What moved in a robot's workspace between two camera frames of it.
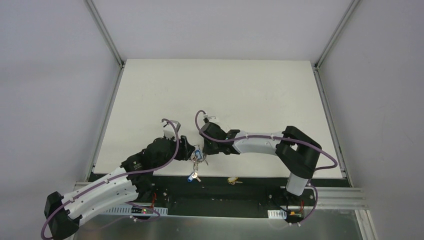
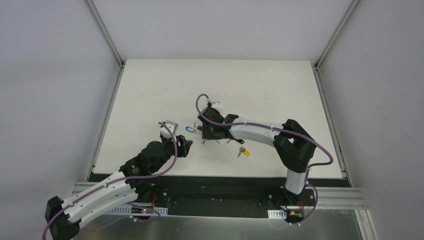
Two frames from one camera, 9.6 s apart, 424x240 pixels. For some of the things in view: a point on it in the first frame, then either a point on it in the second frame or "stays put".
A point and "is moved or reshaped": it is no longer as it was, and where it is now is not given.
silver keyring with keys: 197,157 is moved or reshaped
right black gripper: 208,141 to 208,129
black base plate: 244,196 stays put
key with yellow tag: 231,180 is moved or reshaped
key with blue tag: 193,176 to 194,130
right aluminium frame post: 316,68 stays put
